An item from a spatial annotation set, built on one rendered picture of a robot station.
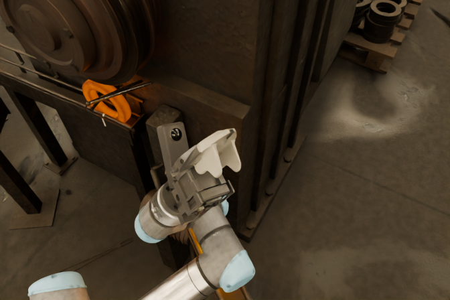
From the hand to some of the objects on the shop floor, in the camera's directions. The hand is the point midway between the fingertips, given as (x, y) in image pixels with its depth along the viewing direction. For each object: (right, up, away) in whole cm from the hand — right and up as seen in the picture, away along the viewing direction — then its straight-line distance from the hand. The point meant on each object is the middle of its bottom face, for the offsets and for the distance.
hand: (225, 131), depth 56 cm
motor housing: (-18, -59, +112) cm, 128 cm away
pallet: (+75, +88, +230) cm, 257 cm away
